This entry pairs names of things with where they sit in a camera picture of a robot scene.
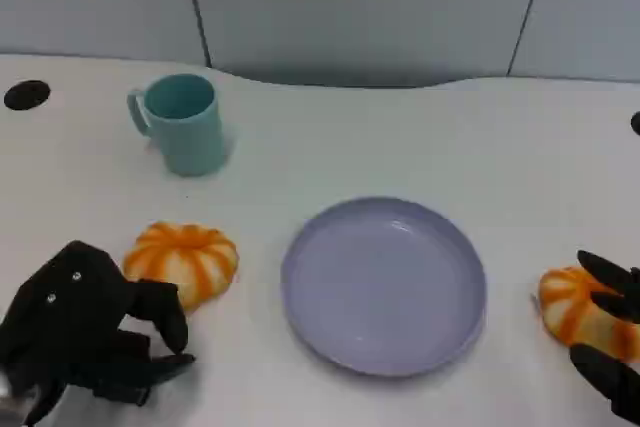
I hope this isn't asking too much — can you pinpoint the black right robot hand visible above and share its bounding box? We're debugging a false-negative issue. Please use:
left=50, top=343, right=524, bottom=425
left=569, top=249, right=640, bottom=423

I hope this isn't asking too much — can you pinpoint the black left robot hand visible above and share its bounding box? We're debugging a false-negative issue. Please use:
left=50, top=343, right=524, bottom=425
left=0, top=240, right=197, bottom=427

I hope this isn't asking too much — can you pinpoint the orange white toy bread roll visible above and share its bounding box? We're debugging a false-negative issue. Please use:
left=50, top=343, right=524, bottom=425
left=123, top=221, right=240, bottom=316
left=538, top=266, right=640, bottom=363

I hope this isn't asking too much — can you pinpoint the pale green mug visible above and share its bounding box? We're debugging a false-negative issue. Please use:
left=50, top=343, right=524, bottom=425
left=126, top=73, right=225, bottom=178

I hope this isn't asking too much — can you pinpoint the lilac plate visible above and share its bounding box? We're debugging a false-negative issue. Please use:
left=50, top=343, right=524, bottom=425
left=279, top=196, right=488, bottom=379

